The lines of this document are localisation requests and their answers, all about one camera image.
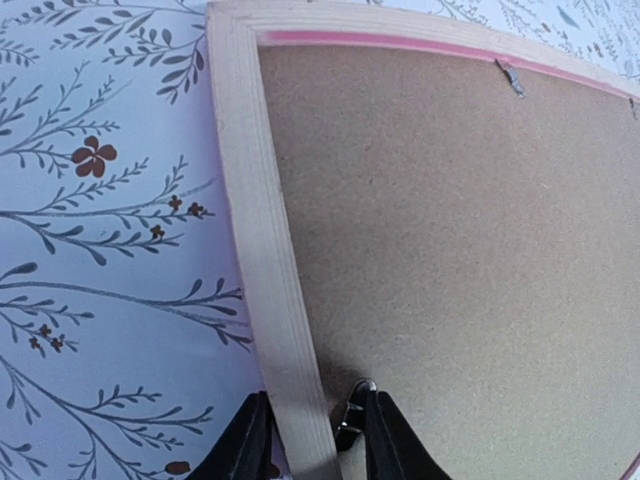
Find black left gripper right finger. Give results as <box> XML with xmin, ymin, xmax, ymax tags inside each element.
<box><xmin>364</xmin><ymin>391</ymin><xmax>451</xmax><ymax>480</ymax></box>

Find brown cardboard backing board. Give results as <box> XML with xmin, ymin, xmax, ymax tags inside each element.
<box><xmin>260</xmin><ymin>46</ymin><xmax>639</xmax><ymax>479</ymax></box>

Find pink wooden picture frame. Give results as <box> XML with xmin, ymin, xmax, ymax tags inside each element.
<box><xmin>207</xmin><ymin>1</ymin><xmax>639</xmax><ymax>479</ymax></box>

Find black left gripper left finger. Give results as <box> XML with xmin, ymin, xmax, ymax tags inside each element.
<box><xmin>187</xmin><ymin>391</ymin><xmax>273</xmax><ymax>480</ymax></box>

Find metal retaining clip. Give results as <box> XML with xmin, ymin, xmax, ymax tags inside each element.
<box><xmin>495</xmin><ymin>59</ymin><xmax>526</xmax><ymax>99</ymax></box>
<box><xmin>629</xmin><ymin>98</ymin><xmax>640</xmax><ymax>121</ymax></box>
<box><xmin>334</xmin><ymin>378</ymin><xmax>377</xmax><ymax>453</ymax></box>

